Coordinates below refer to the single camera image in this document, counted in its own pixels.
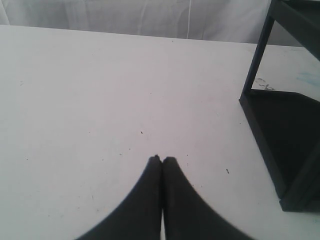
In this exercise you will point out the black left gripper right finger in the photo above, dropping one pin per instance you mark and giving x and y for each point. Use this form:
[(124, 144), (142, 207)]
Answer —
[(186, 215)]

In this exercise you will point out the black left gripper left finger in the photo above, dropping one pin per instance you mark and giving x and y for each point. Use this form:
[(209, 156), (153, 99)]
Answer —
[(139, 215)]

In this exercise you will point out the black two-tier shelf rack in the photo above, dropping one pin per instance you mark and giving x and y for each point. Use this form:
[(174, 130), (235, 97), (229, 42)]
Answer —
[(286, 125)]

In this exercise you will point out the white backdrop curtain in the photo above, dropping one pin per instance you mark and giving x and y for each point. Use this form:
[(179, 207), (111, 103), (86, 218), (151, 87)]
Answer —
[(215, 20)]

